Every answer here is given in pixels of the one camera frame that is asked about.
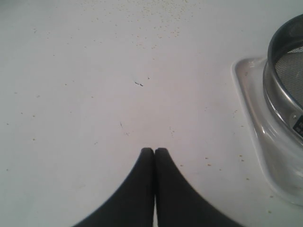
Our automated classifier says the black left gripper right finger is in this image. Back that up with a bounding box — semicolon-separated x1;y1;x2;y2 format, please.
155;148;241;227

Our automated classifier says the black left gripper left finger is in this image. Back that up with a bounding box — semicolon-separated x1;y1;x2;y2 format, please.
75;148;154;227

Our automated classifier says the round steel mesh sieve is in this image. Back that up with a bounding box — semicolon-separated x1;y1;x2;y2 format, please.
263;15;303;141

